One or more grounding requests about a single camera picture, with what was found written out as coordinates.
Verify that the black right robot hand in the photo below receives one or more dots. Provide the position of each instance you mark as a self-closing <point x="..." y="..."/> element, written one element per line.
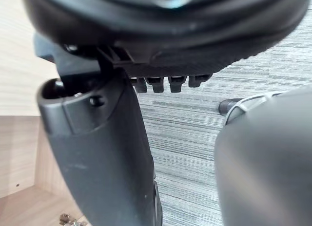
<point x="102" y="148"/>

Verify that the metal cabinet hinge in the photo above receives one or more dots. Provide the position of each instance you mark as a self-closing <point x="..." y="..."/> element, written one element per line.
<point x="70" y="220"/>

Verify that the wooden office cabinet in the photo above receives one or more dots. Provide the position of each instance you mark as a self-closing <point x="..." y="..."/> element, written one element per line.
<point x="22" y="162"/>

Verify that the light wooden cabinet door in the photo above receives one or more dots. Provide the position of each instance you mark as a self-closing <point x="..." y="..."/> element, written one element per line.
<point x="17" y="65"/>

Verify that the dark robot foot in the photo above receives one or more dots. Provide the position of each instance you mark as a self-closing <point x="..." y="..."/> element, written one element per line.
<point x="225" y="106"/>

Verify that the silver robot right leg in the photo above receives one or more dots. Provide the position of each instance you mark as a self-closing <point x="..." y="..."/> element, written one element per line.
<point x="268" y="162"/>

